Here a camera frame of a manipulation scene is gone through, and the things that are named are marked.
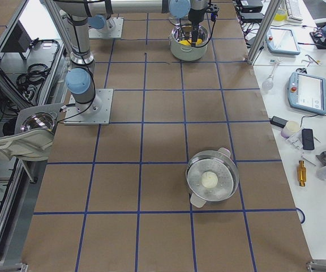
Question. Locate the black smartphone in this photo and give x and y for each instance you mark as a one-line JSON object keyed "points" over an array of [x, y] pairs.
{"points": [[308, 139]]}

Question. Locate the black power adapter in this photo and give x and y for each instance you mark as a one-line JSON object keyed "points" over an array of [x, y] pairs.
{"points": [[278, 122]]}

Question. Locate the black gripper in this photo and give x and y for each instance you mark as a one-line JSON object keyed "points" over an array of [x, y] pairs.
{"points": [[196, 16]]}

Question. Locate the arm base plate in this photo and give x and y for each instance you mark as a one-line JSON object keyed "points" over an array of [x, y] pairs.
{"points": [[97, 113], [105, 29]]}

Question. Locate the gold metal cylinder tool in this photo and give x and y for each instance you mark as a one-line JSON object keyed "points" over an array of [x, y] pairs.
{"points": [[301, 173]]}

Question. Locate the metal bowl on chair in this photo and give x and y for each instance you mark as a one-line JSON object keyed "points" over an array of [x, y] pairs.
{"points": [[40, 120]]}

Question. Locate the black scissors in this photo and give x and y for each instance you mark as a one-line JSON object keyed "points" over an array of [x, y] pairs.
{"points": [[301, 70]]}

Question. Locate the blue teach pendant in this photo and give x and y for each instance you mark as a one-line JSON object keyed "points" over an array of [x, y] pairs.
{"points": [[307, 93], [282, 41]]}

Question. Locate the near blue teach pendant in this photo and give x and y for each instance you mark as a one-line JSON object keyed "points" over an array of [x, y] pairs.
{"points": [[307, 93]]}

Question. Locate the white paper cup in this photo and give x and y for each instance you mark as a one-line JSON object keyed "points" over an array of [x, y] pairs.
{"points": [[290, 128]]}

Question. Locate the yellow plastic corn cob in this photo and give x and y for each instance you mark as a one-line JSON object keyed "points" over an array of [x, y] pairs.
{"points": [[189, 42]]}

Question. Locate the clear light bulb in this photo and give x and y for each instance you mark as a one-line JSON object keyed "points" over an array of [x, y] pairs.
{"points": [[268, 84]]}

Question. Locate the aluminium frame post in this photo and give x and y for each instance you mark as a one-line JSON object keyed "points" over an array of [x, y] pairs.
{"points": [[264, 27]]}

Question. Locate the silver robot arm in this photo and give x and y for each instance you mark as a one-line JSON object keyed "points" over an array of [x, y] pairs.
{"points": [[78, 14]]}

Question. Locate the white keyboard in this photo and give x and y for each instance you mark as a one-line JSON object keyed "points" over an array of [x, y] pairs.
{"points": [[293, 11]]}

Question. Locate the pale green electric pot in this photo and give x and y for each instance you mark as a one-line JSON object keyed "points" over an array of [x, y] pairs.
{"points": [[181, 44]]}

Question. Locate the white steamed bun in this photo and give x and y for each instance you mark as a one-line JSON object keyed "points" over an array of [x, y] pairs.
{"points": [[209, 179]]}

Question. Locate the stainless steel steamer pot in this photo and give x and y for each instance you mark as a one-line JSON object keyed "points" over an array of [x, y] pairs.
{"points": [[218, 161]]}

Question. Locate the far blue teach pendant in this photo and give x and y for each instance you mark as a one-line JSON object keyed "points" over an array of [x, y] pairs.
{"points": [[282, 41]]}

